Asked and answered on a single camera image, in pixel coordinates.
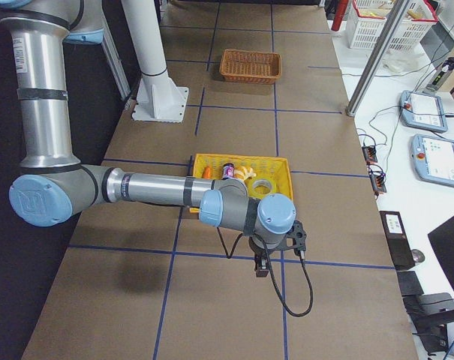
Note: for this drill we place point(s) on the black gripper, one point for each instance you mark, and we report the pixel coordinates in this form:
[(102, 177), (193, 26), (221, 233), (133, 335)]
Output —
[(257, 250)]

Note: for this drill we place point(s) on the yellow tape roll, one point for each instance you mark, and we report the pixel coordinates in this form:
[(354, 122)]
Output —
[(261, 187)]

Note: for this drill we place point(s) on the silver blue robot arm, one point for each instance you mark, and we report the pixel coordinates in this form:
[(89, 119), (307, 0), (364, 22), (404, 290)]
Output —
[(55, 185)]

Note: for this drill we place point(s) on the yellow plastic basket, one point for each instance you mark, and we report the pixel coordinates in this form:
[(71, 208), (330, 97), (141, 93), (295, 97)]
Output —
[(276, 168)]

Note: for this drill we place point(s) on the brown wicker basket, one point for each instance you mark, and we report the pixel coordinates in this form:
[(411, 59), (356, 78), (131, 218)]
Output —
[(241, 66)]

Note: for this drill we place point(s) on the toy croissant bread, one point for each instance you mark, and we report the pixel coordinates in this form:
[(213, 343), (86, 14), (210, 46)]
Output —
[(243, 173)]

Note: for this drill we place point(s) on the purple drink can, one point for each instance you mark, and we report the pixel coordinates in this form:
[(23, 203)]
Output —
[(228, 171)]

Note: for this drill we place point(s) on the orange toy carrot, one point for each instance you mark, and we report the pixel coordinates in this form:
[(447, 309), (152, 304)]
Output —
[(207, 173)]

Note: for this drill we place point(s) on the black box with label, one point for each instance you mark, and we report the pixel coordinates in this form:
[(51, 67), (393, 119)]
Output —
[(396, 239)]

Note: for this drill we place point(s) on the lower orange connector block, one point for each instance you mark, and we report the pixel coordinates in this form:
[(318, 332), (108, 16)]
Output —
[(377, 178)]

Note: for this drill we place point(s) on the orange connector block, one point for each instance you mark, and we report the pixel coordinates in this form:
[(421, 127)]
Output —
[(370, 154), (377, 178)]

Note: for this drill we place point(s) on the upper orange connector block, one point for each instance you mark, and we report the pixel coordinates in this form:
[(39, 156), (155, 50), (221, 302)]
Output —
[(370, 154)]

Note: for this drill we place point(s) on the lower teach pendant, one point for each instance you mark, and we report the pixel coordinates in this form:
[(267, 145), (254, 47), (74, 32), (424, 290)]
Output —
[(433, 159)]

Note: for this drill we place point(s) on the teach pendant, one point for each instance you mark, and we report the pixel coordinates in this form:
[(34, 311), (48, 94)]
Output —
[(433, 159), (423, 111)]

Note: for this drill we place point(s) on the upper teach pendant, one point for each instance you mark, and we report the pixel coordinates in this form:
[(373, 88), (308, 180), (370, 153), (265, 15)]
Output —
[(423, 111)]

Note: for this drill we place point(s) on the red cylinder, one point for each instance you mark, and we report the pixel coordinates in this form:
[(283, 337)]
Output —
[(341, 7)]

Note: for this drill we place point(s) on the white plastic crate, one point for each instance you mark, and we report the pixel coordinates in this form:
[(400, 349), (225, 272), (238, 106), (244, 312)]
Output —
[(366, 20)]

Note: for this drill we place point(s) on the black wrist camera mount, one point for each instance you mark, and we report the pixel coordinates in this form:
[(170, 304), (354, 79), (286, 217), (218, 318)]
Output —
[(294, 240)]

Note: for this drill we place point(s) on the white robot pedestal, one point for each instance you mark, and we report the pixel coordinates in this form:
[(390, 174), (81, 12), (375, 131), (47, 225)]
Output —
[(159, 99)]

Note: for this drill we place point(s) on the aluminium frame post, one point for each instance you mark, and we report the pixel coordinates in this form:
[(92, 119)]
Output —
[(391, 26)]

